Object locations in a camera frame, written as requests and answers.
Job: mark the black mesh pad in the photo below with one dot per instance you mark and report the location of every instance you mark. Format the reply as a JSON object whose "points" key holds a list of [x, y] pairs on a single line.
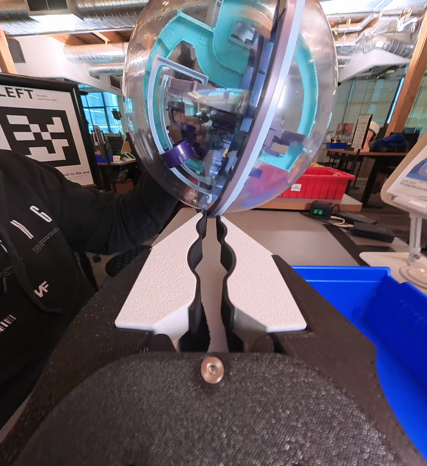
{"points": [[126, 261]]}

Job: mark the instruction sheet on stand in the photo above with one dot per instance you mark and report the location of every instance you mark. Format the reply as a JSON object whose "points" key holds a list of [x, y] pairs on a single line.
{"points": [[417, 247]]}

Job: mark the clear plastic maze ball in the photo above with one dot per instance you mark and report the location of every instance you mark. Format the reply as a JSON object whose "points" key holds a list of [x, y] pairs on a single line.
{"points": [[221, 95]]}

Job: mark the black device green display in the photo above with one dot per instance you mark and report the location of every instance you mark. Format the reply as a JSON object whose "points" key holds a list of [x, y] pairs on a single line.
{"points": [[320, 210]]}

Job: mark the red plastic bin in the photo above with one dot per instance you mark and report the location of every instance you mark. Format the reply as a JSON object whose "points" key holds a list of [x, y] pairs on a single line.
{"points": [[323, 182]]}

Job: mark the blue plastic bin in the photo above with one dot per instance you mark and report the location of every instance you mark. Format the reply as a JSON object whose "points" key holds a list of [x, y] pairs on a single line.
{"points": [[388, 328]]}

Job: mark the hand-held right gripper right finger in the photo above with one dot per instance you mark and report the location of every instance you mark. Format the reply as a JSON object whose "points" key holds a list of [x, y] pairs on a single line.
{"points": [[264, 291]]}

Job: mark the person's black sweatshirt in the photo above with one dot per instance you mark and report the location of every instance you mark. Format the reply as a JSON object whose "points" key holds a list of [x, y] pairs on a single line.
{"points": [[17, 306]]}

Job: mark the silver ceiling duct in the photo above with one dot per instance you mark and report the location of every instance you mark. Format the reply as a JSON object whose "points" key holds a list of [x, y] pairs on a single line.
{"points": [[75, 18]]}

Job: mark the person's left forearm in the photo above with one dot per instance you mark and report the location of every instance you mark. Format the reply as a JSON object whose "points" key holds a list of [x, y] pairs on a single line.
{"points": [[97, 211]]}

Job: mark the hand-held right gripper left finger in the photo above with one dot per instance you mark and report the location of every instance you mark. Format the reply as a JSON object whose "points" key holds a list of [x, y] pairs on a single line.
{"points": [[159, 291]]}

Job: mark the black framed tag sign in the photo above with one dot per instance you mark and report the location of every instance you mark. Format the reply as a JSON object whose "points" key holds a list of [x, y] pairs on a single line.
{"points": [[31, 124]]}

